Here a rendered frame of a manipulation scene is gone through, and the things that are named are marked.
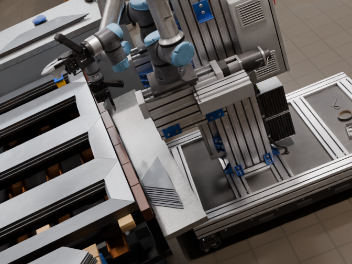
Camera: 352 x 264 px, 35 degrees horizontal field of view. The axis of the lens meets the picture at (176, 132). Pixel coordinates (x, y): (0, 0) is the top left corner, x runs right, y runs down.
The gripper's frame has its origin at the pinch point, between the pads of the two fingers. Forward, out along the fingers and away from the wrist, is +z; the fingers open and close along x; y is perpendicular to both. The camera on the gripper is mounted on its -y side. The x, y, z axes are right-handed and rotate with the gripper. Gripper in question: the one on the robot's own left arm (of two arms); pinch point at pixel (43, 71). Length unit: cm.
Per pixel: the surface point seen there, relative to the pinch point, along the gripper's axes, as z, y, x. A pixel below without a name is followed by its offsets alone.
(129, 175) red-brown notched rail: -11, 63, 7
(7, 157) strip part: 23, 49, 77
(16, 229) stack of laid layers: 41, 59, 24
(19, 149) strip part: 15, 49, 77
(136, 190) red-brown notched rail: -7, 64, -5
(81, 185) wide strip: 8, 57, 17
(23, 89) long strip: -14, 41, 139
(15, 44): -28, 17, 155
